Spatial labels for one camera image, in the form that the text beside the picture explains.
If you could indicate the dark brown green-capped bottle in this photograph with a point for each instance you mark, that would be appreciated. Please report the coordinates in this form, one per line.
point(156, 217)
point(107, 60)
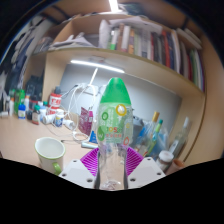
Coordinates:
point(36, 115)

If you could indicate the brown mug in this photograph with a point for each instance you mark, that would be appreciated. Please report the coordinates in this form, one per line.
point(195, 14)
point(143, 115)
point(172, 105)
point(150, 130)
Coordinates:
point(175, 165)

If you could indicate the tall clear glass bottle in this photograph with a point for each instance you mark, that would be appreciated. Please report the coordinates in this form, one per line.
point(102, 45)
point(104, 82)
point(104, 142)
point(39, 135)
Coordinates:
point(180, 138)

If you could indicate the white-lidded brown jar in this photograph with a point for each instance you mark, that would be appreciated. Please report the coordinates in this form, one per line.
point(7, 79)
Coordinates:
point(164, 160)

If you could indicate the white mug with green rim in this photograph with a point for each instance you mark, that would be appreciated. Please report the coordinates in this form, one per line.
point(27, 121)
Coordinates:
point(50, 154)

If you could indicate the grey tumbler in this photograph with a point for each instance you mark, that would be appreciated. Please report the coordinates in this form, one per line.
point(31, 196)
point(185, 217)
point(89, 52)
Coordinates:
point(137, 124)

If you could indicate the blue plastic bag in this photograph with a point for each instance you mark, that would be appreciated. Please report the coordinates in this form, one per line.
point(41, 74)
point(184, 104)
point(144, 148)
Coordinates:
point(165, 138)

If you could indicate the green glass bottle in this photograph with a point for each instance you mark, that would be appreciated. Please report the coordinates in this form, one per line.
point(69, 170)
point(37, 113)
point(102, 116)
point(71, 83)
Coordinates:
point(157, 136)

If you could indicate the small white roll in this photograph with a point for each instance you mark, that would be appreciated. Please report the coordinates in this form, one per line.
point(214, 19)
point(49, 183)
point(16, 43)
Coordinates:
point(68, 124)

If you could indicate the magenta packet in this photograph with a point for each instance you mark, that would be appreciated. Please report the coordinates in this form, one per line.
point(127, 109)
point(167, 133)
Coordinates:
point(86, 120)

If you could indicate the small white bottle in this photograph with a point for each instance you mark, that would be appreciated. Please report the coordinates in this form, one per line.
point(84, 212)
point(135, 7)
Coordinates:
point(48, 119)

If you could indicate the wooden wardrobe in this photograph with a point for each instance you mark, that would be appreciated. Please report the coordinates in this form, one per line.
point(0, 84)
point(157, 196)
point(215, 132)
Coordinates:
point(210, 116)

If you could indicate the gold-capped clear glass bottle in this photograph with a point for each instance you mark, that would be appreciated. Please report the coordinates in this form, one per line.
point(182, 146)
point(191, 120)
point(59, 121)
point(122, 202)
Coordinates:
point(150, 133)

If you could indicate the green plastic bottle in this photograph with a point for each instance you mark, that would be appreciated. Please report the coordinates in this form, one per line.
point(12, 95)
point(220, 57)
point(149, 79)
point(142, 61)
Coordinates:
point(20, 98)

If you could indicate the red-labelled white canister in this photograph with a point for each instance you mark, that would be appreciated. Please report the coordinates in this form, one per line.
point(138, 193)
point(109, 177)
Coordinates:
point(54, 100)

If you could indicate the dark hanging clothes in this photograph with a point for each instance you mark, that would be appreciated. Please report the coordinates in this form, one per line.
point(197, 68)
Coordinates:
point(13, 60)

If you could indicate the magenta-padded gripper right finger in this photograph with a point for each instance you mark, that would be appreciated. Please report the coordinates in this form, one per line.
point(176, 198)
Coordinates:
point(146, 170)

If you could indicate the black case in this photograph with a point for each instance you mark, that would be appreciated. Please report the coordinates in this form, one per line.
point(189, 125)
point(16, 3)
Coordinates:
point(33, 86)

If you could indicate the under-shelf light strip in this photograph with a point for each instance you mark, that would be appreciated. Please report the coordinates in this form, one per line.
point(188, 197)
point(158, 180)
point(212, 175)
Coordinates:
point(96, 66)

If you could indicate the white bottle with blue label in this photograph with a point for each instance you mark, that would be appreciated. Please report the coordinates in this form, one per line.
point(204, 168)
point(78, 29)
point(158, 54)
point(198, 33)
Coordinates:
point(59, 118)

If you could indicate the blue-capped white bottle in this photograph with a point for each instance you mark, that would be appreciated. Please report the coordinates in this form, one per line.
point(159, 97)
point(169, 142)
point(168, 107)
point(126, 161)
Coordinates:
point(21, 111)

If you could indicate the ceiling tube light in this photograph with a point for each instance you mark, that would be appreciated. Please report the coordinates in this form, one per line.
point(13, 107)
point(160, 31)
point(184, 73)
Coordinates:
point(113, 5)

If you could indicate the wooden shelf unit with books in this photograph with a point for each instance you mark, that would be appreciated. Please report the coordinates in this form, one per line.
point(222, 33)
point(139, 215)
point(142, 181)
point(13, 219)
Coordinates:
point(150, 43)

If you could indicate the clear green-capped drink bottle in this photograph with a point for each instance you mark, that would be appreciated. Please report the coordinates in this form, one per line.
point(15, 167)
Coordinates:
point(113, 126)

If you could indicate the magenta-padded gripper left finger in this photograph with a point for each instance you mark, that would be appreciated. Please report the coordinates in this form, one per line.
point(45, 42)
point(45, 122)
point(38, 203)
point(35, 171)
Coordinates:
point(76, 171)

